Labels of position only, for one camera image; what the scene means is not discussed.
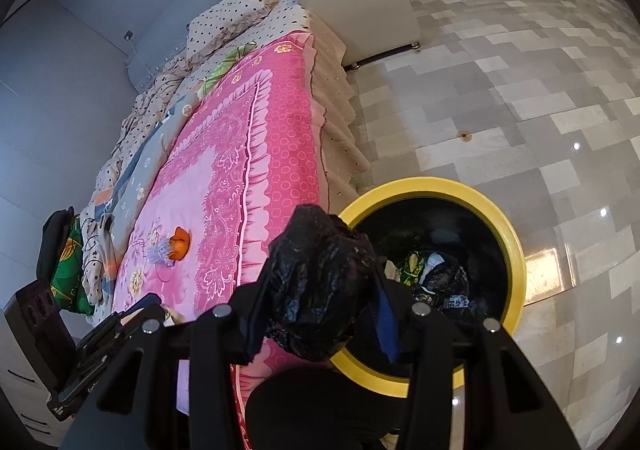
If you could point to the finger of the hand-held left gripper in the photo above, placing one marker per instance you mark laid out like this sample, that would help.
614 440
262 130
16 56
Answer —
145 301

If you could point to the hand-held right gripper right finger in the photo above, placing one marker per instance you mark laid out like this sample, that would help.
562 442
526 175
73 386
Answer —
387 330

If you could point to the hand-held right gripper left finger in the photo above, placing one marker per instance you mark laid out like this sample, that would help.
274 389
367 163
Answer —
254 330

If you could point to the balled black plastic bag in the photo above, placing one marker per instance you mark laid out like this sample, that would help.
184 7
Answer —
315 280

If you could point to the yellow-rimmed trash bin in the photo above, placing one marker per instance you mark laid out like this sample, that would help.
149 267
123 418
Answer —
505 240

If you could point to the purple knit ball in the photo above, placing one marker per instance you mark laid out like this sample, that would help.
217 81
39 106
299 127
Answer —
161 247

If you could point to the white drawer cabinet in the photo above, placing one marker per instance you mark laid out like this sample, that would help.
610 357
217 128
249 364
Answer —
20 380

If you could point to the green patterned pillow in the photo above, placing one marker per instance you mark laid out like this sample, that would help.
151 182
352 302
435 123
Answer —
67 270

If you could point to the orange peel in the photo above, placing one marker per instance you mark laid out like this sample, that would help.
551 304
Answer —
180 242

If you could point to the black cloth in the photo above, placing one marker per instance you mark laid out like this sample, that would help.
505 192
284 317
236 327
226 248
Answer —
52 240

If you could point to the grey-blue floral quilt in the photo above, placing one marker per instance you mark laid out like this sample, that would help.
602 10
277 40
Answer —
145 155

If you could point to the pink floral bedsheet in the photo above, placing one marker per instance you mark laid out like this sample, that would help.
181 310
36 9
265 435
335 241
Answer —
280 130

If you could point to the beige ruffled bed skirt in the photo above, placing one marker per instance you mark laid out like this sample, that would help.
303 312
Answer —
340 120

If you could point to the polka dot quilt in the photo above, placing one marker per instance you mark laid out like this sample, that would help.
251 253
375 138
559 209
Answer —
235 15

